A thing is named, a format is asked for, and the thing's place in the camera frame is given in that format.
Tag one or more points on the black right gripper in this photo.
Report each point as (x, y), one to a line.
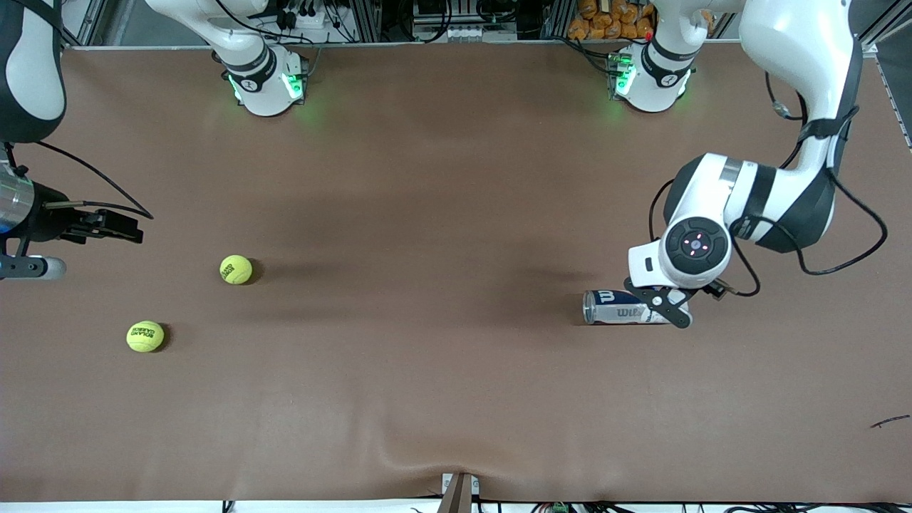
(50, 217)

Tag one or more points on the yellow tennis ball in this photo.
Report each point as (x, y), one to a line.
(236, 269)
(145, 336)

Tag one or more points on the clear tennis ball can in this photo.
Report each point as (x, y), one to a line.
(613, 306)

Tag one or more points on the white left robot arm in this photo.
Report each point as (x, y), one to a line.
(798, 43)

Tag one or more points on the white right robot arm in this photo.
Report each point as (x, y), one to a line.
(263, 92)

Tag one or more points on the white power strip with plugs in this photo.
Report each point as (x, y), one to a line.
(324, 27)

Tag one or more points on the brown table mat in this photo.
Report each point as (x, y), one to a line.
(399, 142)

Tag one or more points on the white terminal strip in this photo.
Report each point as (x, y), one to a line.
(477, 33)

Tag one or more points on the bag of orange items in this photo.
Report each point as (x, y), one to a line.
(595, 21)

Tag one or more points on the slanted aluminium frame profile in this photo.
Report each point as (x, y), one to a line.
(89, 21)

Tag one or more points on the aluminium frame post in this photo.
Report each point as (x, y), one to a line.
(368, 18)
(559, 18)

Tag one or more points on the metal table edge bracket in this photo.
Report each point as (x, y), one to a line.
(459, 499)

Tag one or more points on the aluminium corner frame profile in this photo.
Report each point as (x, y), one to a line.
(883, 28)

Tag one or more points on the perforated metal table rail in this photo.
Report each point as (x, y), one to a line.
(899, 100)

